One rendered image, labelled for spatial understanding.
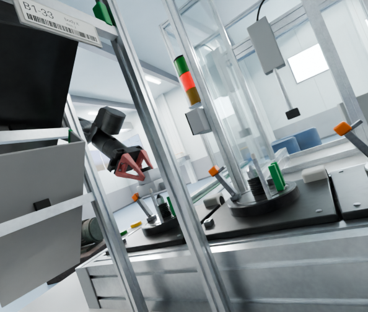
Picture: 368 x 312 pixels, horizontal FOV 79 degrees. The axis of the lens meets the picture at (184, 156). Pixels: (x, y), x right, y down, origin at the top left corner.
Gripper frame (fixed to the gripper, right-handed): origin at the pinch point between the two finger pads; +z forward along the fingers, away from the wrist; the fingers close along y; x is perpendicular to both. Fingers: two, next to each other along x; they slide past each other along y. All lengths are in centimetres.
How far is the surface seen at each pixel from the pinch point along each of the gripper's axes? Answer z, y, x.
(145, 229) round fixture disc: 8.8, -6.1, 8.6
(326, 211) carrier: 33.7, -10.3, -20.1
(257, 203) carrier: 26.0, -6.3, -13.6
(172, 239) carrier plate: 16.9, -11.1, 0.9
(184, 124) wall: -471, 1004, 280
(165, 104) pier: -613, 975, 235
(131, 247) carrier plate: 9.4, -11.2, 10.3
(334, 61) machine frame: 21, 79, -54
